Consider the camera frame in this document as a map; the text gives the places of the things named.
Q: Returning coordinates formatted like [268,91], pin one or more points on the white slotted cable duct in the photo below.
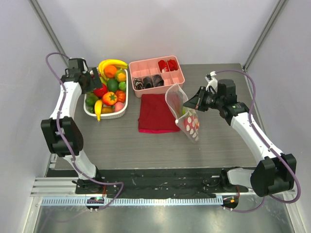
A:
[97,201]

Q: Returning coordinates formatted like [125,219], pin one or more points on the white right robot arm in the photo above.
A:
[274,171]

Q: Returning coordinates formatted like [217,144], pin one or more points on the red rolled socks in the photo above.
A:
[168,66]

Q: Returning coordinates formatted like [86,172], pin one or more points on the white perforated fruit basket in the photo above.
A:
[107,111]

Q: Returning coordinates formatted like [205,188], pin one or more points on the orange fruit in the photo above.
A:
[110,71]

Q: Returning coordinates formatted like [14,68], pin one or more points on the pink peach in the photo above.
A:
[118,106]

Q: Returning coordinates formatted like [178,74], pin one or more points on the yellow green mango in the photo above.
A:
[120,75]

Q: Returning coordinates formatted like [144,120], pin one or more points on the orange persimmon tomato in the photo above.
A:
[109,98]

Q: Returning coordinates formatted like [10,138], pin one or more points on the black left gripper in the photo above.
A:
[95,84]

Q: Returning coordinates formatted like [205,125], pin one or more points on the yellow banana bunch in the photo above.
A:
[114,62]

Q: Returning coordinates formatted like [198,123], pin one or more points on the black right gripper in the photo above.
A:
[200,97]

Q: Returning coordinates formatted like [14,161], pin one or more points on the clear polka dot zip bag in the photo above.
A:
[175,97]

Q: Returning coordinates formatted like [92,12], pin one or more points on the red folded cloth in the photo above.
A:
[155,115]

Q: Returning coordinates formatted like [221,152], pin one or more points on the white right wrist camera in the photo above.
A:
[212,82]

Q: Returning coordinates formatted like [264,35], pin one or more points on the orange pumpkin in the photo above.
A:
[121,96]

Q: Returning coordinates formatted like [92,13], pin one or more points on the pink divided organizer tray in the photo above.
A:
[149,67]

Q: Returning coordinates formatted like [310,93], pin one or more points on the green lemon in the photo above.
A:
[122,86]

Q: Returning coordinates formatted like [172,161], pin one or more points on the small yellow banana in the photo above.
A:
[98,109]

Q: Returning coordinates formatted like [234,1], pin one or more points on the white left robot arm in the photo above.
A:
[60,131]

